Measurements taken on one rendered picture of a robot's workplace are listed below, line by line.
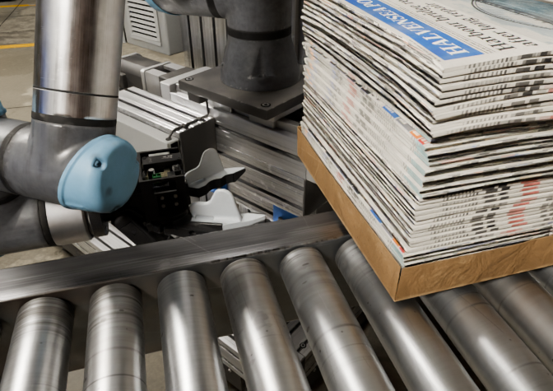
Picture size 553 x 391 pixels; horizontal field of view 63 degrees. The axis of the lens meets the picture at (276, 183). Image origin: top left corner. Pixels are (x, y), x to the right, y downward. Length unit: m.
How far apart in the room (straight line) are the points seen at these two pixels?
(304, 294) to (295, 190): 0.42
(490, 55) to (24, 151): 0.40
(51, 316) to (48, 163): 0.14
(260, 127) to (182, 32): 0.47
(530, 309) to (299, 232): 0.23
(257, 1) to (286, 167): 0.29
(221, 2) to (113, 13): 0.39
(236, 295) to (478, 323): 0.22
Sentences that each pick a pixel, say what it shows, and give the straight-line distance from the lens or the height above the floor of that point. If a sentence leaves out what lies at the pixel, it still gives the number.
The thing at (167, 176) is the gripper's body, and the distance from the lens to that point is 0.57.
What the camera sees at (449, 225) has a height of 0.88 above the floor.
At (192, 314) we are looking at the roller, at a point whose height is 0.80.
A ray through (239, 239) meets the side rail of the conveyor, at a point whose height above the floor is 0.80.
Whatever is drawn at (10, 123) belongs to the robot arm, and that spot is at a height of 0.93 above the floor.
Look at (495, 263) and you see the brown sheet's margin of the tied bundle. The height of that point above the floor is 0.83.
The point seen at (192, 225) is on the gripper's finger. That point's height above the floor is 0.78.
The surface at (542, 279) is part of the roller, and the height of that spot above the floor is 0.78.
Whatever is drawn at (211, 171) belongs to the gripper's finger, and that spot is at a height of 0.79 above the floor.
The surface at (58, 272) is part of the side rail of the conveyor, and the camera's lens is 0.51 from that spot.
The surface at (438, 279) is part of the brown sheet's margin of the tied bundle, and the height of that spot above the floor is 0.83.
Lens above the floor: 1.12
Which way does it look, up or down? 33 degrees down
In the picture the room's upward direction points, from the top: straight up
